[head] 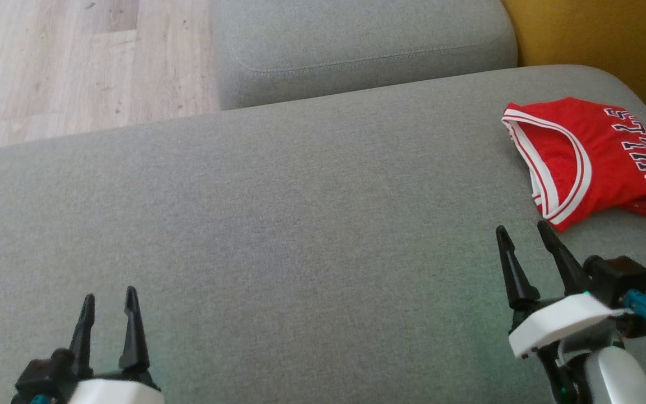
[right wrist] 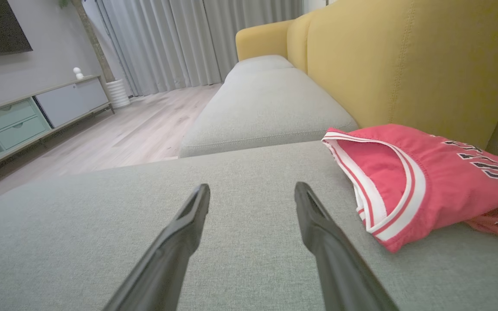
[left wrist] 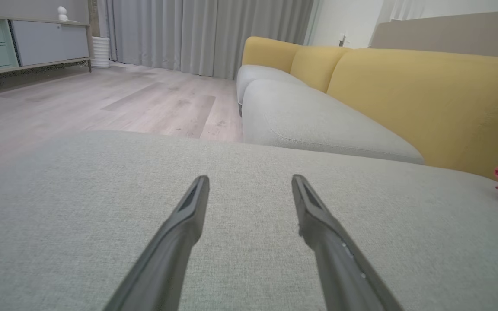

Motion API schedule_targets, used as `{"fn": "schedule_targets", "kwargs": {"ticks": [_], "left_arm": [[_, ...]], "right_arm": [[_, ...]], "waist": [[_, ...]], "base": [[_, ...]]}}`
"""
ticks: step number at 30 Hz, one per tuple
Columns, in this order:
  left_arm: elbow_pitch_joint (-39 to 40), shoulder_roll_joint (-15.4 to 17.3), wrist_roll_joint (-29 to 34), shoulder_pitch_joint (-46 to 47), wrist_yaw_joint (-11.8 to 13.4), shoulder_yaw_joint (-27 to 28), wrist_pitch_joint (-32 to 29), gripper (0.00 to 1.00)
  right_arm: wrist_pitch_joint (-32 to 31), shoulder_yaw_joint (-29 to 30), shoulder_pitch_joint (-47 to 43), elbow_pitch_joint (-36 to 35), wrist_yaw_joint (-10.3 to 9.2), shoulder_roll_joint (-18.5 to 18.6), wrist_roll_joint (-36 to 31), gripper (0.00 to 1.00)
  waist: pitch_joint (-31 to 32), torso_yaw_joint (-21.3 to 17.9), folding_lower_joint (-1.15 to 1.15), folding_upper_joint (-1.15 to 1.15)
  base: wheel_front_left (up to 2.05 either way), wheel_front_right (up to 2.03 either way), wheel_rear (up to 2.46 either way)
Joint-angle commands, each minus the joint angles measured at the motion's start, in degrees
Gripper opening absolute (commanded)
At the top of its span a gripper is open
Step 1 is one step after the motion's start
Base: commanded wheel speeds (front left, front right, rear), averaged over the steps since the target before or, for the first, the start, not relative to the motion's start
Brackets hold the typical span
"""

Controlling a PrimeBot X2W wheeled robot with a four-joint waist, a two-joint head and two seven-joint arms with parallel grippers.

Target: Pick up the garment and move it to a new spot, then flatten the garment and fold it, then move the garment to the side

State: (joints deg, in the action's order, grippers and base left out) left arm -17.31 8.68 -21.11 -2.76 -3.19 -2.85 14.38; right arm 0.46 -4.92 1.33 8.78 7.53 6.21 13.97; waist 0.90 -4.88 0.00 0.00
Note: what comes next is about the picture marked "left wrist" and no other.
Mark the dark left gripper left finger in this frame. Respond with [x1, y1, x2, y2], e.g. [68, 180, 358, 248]
[102, 175, 210, 311]

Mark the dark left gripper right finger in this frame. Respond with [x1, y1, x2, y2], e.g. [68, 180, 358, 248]
[291, 174, 405, 311]

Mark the large grey sofa ottoman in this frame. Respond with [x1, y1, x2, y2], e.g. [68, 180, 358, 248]
[0, 130, 498, 311]

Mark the yellow sofa back cushion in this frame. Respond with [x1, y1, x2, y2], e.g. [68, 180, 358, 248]
[241, 36, 302, 73]
[289, 45, 353, 93]
[326, 48, 498, 181]

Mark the white ribbed cylinder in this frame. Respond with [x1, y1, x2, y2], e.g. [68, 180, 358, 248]
[91, 36, 111, 69]

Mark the grey pleated curtain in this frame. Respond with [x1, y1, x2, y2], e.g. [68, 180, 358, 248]
[97, 0, 320, 80]

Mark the wooden sideboard with pastel fronts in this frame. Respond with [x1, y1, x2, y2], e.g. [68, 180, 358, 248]
[0, 15, 94, 79]

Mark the beige upholstered panel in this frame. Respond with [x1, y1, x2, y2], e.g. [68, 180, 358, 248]
[369, 10, 498, 61]

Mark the white sheer curtain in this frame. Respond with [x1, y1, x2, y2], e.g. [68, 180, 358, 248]
[378, 0, 431, 23]

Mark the small white figurine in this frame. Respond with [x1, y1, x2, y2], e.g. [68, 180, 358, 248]
[57, 6, 79, 23]

